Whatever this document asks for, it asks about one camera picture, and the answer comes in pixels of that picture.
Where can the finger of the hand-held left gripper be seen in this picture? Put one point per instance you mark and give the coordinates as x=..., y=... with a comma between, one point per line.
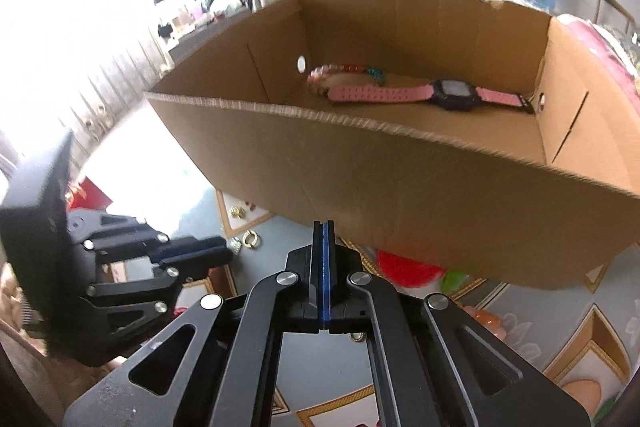
x=200, y=263
x=195, y=244

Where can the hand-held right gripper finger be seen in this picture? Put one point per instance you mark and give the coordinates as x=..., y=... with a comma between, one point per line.
x=318, y=277
x=327, y=282

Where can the brown cardboard box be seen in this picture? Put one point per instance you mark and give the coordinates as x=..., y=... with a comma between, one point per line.
x=350, y=167

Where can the red gift bag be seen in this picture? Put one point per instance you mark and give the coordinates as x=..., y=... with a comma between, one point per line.
x=87, y=194

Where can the grey cabinet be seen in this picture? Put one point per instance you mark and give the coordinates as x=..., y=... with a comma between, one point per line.
x=200, y=39

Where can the fruit print tablecloth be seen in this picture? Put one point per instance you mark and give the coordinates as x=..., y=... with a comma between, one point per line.
x=525, y=342

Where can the pink blanket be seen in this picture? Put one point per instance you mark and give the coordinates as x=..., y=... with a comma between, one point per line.
x=590, y=32

